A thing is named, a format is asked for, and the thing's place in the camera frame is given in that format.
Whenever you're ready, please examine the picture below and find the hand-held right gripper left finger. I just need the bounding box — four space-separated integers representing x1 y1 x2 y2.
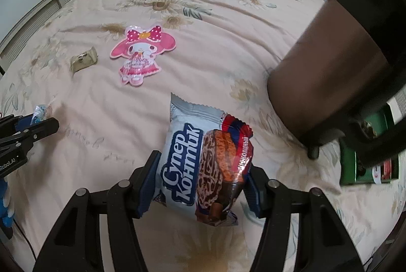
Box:
33 150 162 272

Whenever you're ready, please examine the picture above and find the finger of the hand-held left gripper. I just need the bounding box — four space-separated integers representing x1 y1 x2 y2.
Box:
0 118 60 155
0 114 42 137

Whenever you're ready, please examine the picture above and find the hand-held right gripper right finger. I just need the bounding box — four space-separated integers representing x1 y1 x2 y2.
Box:
243 166 365 272

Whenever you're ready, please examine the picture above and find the clear candy bag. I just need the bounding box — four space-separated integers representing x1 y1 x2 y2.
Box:
32 105 54 125

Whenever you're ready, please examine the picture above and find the white chocolate biscuit packet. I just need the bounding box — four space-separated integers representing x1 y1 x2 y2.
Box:
152 93 254 226

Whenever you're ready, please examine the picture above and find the green tray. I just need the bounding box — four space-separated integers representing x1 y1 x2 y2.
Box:
339 104 400 187

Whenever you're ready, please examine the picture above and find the brown oat snack packet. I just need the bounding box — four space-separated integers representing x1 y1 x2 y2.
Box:
357 120 379 139

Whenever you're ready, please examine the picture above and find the red wafer packet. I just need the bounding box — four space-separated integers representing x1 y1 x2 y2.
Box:
379 159 399 180

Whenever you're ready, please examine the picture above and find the person's left hand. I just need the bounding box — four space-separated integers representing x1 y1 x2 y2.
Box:
0 177 16 230

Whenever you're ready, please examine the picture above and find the small green candy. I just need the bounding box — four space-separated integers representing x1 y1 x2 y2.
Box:
70 47 98 72

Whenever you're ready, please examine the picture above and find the pink cartoon shaped packet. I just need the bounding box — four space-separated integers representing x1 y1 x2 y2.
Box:
110 25 176 87

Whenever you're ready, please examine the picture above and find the brown electric kettle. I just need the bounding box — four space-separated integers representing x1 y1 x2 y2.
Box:
267 0 406 168

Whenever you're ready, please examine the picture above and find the black cable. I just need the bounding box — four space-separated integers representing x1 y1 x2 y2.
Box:
11 220 37 261

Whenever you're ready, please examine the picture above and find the white louvered wall panel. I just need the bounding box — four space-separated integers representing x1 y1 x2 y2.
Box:
0 0 110 66

